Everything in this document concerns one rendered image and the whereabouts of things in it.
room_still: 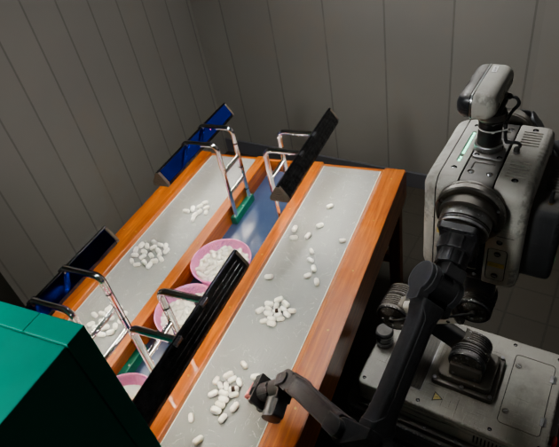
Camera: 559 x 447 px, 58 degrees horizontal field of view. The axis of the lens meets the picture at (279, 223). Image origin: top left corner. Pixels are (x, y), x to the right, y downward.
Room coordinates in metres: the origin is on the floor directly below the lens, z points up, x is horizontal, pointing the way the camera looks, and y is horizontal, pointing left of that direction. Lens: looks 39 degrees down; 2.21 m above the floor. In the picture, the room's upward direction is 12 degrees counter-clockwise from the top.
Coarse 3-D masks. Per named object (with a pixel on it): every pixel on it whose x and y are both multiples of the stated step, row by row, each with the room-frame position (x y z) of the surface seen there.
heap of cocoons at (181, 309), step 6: (198, 294) 1.47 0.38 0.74; (180, 300) 1.46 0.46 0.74; (174, 306) 1.44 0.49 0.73; (180, 306) 1.42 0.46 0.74; (186, 306) 1.42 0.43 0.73; (192, 306) 1.41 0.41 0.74; (162, 312) 1.41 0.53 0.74; (174, 312) 1.41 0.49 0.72; (180, 312) 1.39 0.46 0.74; (186, 312) 1.38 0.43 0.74; (162, 318) 1.38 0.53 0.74; (180, 318) 1.37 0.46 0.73; (162, 324) 1.35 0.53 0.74; (180, 324) 1.34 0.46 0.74
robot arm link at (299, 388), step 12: (288, 372) 0.86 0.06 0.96; (288, 384) 0.82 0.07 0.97; (300, 384) 0.79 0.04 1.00; (300, 396) 0.75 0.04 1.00; (312, 396) 0.72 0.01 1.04; (324, 396) 0.71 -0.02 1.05; (312, 408) 0.69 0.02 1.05; (324, 408) 0.66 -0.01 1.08; (336, 408) 0.64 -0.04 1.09; (324, 420) 0.60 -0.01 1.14; (336, 420) 0.57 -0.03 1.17; (336, 432) 0.55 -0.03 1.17
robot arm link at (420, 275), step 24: (432, 264) 0.78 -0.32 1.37; (432, 288) 0.74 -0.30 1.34; (408, 312) 0.73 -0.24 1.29; (432, 312) 0.70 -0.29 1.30; (408, 336) 0.67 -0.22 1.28; (408, 360) 0.62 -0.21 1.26; (384, 384) 0.60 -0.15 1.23; (408, 384) 0.59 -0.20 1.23; (384, 408) 0.55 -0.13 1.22; (360, 432) 0.52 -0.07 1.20; (384, 432) 0.51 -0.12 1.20
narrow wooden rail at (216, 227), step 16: (256, 160) 2.35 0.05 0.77; (256, 176) 2.24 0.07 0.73; (240, 192) 2.08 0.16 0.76; (224, 208) 1.98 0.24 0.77; (208, 224) 1.88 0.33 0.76; (224, 224) 1.92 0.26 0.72; (208, 240) 1.79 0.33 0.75; (192, 256) 1.68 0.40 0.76; (176, 272) 1.60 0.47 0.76; (160, 288) 1.52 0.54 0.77; (144, 320) 1.37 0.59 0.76; (128, 336) 1.30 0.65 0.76; (144, 336) 1.33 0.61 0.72; (128, 352) 1.25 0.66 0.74; (112, 368) 1.18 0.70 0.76
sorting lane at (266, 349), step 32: (320, 192) 1.97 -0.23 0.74; (352, 192) 1.92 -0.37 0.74; (352, 224) 1.69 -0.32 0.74; (288, 256) 1.58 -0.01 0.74; (320, 256) 1.54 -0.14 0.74; (256, 288) 1.43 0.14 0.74; (288, 288) 1.40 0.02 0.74; (320, 288) 1.36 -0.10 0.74; (256, 320) 1.27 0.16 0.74; (288, 320) 1.24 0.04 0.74; (224, 352) 1.15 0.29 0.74; (256, 352) 1.12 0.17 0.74; (288, 352) 1.10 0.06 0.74; (256, 416) 0.88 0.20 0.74
